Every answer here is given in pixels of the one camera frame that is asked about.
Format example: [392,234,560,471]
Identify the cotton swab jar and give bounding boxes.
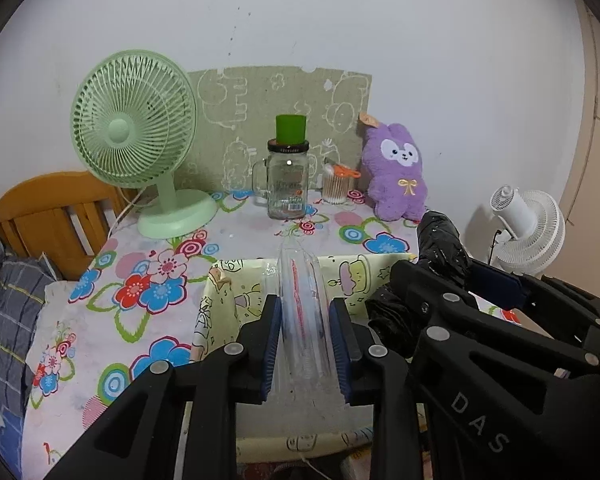
[321,162,353,205]

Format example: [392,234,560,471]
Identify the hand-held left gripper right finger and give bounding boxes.
[329,298,428,480]

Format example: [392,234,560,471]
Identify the orange handled scissors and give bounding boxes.
[325,159,362,179]

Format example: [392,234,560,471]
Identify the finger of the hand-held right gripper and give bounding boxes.
[390,260,600,376]
[470,261,600,358]

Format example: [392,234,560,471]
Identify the blue bed sheet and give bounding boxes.
[0,365,26,477]

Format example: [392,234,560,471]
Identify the green desk fan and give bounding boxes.
[70,50,218,238]

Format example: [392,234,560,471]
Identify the black plastic bag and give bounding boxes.
[367,210,473,358]

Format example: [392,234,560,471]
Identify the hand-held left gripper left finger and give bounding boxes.
[45,295,283,480]

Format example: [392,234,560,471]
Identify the green plastic cup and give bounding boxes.
[275,115,307,145]

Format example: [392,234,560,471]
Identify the clear plastic bottle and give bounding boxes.
[260,241,343,408]

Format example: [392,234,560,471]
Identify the white desk fan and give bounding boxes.
[489,185,566,276]

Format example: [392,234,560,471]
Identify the yellow cartoon fabric storage box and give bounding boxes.
[191,254,421,463]

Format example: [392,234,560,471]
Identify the glass mug jar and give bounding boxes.
[251,140,311,221]

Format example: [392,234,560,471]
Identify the purple plush bunny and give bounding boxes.
[358,112,429,222]

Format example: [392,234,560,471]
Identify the black fan cable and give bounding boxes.
[488,229,504,266]

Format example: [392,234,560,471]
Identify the grey plaid pillow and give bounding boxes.
[0,235,63,431]

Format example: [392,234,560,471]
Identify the cartoon print cardboard sheet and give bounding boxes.
[182,66,373,196]

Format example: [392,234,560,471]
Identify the white fan cable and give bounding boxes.
[105,187,151,241]

